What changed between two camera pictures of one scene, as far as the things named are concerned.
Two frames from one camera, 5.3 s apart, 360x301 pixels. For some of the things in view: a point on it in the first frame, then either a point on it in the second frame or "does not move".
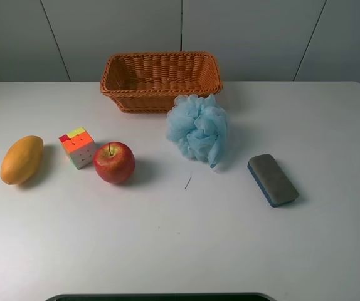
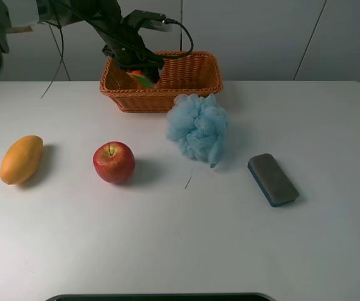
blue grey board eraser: (278, 189) does not move
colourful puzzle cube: (79, 147) → (138, 75)
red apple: (114, 162) does not move
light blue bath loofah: (199, 126) does not move
